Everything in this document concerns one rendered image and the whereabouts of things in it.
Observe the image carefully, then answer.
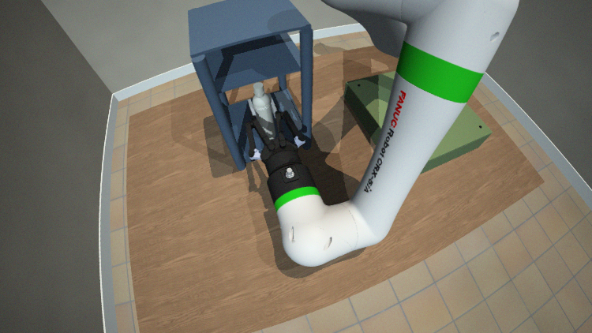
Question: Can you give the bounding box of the blue shelving unit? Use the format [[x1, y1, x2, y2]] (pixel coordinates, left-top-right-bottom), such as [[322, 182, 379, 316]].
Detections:
[[188, 0, 313, 170]]

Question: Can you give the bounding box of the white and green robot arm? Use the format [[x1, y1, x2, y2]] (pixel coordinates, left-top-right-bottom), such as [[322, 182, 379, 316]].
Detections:
[[267, 0, 519, 267]]

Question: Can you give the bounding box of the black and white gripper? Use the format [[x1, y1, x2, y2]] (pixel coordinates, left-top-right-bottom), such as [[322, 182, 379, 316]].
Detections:
[[245, 94, 305, 177]]

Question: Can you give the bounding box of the white and grey bottle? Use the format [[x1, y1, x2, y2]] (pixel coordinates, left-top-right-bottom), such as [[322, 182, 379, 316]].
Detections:
[[252, 82, 275, 139]]

